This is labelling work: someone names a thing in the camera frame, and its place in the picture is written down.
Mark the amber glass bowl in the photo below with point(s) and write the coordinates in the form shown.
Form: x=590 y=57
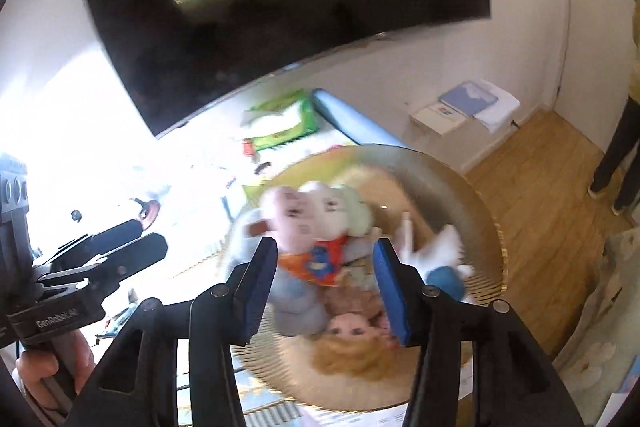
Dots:
x=465 y=217

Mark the blue cover booklet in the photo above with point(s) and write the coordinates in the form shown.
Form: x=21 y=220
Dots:
x=467 y=97

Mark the black television screen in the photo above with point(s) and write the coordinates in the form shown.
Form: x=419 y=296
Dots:
x=250 y=7

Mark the blonde doll pink dress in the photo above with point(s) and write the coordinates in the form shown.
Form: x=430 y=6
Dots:
x=350 y=347

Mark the white cardboard box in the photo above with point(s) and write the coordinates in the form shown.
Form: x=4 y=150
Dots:
x=435 y=119

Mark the green tissue pack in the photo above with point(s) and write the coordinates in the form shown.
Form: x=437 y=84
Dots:
x=300 y=119

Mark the metal phone stand wooden base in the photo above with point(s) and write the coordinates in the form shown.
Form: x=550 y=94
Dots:
x=148 y=211

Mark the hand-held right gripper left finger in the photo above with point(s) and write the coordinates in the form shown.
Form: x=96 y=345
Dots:
x=257 y=287

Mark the blue patterned mat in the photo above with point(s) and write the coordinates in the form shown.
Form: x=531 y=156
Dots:
x=260 y=402

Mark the blue plush toy with cap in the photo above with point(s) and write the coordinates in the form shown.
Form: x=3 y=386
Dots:
x=300 y=302

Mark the pale floral cloth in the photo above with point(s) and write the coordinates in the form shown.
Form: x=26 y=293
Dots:
x=600 y=332

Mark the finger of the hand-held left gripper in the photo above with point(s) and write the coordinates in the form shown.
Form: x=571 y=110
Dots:
x=140 y=252
x=115 y=232

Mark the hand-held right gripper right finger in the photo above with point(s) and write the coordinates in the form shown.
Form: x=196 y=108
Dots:
x=392 y=292

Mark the white plush toy blue ball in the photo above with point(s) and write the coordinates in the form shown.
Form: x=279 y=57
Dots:
x=442 y=252

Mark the person's left hand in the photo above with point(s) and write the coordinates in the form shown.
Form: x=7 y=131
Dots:
x=32 y=374

